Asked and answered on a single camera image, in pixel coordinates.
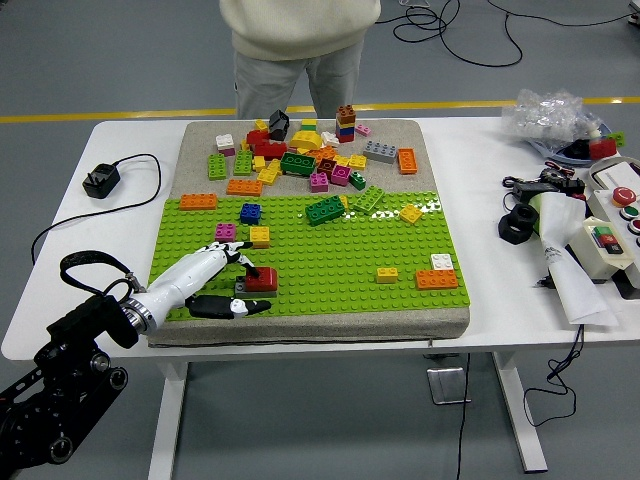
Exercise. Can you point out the white paper bag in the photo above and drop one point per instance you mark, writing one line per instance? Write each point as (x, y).
(570, 280)

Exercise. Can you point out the green studded baseplate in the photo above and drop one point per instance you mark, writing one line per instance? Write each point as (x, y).
(325, 260)

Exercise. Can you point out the small black plug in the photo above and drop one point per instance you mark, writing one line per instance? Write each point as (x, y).
(545, 284)

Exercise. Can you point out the pink square brick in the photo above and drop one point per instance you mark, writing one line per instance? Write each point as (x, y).
(225, 233)
(229, 152)
(319, 183)

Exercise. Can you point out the metal floor plate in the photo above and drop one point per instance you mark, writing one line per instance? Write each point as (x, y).
(445, 385)

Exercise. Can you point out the light green plastic part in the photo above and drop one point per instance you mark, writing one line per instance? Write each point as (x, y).
(535, 207)

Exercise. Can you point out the white square brick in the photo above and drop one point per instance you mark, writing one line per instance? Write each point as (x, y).
(225, 142)
(442, 262)

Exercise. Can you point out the red rounded brick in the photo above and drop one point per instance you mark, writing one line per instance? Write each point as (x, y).
(265, 281)

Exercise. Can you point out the large black hex nut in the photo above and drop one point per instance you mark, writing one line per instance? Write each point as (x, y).
(506, 231)

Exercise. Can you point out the black brick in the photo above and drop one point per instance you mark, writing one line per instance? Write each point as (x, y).
(279, 125)

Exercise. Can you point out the dark brown brick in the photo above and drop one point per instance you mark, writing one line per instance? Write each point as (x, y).
(326, 166)

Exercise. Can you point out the yellow long brick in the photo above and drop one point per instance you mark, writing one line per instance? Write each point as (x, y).
(269, 175)

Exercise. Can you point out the light green long brick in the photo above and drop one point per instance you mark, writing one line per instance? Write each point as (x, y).
(216, 167)
(243, 163)
(369, 199)

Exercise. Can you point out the green and yellow brick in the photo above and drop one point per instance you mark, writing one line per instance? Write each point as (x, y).
(309, 125)

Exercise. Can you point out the red long brick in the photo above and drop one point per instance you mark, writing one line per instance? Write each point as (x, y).
(602, 149)
(270, 150)

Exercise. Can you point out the yellow curved brick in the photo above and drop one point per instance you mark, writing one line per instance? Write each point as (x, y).
(305, 140)

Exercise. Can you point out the grey white equipment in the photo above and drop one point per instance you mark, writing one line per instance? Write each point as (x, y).
(636, 20)

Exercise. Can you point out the black plastic part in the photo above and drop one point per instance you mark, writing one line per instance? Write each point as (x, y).
(579, 149)

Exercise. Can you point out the small white switch box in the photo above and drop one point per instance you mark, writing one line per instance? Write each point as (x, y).
(587, 250)

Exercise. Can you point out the red square brick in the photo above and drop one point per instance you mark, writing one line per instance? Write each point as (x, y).
(345, 138)

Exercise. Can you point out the person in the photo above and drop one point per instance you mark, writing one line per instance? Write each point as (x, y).
(300, 30)

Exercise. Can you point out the white table leg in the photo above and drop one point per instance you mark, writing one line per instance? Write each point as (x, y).
(167, 425)
(517, 415)

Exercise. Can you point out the clear plastic bag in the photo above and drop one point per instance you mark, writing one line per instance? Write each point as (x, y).
(545, 115)

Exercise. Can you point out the dark green long brick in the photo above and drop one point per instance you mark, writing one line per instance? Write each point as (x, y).
(298, 165)
(325, 211)

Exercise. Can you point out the yellow small brick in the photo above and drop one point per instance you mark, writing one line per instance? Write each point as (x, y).
(244, 145)
(387, 275)
(344, 201)
(261, 125)
(259, 164)
(341, 160)

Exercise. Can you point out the brown square brick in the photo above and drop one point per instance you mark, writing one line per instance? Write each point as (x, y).
(346, 111)

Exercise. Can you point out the white control box with buttons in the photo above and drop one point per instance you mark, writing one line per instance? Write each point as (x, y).
(607, 207)

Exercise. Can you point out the black servo motor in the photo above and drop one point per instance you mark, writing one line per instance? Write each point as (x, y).
(572, 186)

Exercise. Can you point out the light blue bowl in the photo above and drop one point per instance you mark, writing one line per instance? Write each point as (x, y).
(555, 151)

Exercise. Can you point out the dark green small brick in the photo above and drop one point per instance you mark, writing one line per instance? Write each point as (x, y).
(357, 181)

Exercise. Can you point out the white plastic connector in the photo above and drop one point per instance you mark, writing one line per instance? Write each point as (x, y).
(593, 131)

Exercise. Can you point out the orange long brick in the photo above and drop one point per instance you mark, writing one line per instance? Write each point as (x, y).
(244, 187)
(436, 280)
(198, 201)
(407, 161)

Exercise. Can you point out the pink small brick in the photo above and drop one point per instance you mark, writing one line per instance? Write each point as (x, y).
(363, 130)

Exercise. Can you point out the light green small brick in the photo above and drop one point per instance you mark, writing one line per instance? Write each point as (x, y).
(618, 138)

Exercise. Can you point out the yellow square brick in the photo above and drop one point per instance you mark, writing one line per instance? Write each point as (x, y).
(259, 237)
(357, 162)
(410, 214)

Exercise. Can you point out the grey long brick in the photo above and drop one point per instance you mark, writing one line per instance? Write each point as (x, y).
(267, 295)
(380, 152)

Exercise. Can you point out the yellow floor tape line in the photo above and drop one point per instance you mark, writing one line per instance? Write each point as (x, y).
(150, 114)

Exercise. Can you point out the white small brick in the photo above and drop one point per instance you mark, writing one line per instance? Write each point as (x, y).
(330, 139)

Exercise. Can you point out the grey-brown cushion mat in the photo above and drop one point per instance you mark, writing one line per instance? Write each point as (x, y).
(300, 330)

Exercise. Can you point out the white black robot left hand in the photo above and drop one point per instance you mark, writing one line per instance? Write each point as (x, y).
(190, 272)

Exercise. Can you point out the blue square brick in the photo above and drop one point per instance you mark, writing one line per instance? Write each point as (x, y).
(345, 131)
(250, 214)

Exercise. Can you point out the magenta square brick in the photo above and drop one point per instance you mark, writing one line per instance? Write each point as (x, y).
(340, 176)

